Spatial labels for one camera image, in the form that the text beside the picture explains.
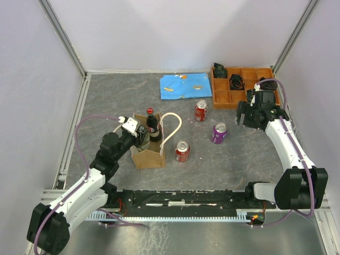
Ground clear green-cap glass bottle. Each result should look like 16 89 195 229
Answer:
138 125 150 151

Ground cola glass bottle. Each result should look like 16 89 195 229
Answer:
146 107 162 142

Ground brown canvas bag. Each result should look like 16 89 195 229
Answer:
130 112 182 169

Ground purple soda can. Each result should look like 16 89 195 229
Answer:
210 122 227 144

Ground red cola can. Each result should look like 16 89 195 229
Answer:
175 141 190 163
194 99 208 121

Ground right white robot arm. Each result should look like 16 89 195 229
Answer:
235 89 328 210

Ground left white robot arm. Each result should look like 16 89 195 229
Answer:
27 125 149 254

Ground dark rolled band yellow print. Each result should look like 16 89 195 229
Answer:
246 89 255 103

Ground orange wooden divider tray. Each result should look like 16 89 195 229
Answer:
210 67 274 109

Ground dark rolled band far-right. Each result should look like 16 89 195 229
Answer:
260 81 278 91

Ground dark rolled band orange accents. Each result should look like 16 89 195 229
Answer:
229 74 245 90

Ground dark rolled band far-left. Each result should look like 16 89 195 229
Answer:
213 63 228 79

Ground blue space-print cloth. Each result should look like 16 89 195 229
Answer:
160 73 212 100

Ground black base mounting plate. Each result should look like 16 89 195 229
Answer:
104 190 269 218

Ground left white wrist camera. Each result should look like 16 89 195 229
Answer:
118 116 140 137

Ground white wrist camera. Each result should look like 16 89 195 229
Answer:
250 83 262 107
118 116 140 137

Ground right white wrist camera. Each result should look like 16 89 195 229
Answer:
250 83 262 107

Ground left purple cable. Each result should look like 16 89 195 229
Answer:
32 114 146 255

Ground purple cable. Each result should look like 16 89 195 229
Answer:
246 78 316 228
32 114 146 255

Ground aluminium front rail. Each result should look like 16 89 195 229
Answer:
40 189 68 209

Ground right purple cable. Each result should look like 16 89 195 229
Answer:
246 78 316 228

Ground blue slotted cable duct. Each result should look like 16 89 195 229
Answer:
85 210 251 223

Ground right aluminium frame post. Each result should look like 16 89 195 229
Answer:
272 0 319 75

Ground aluminium frame post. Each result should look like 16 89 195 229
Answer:
38 0 87 77
272 0 319 75

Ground left aluminium frame post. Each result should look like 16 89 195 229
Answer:
38 0 87 77

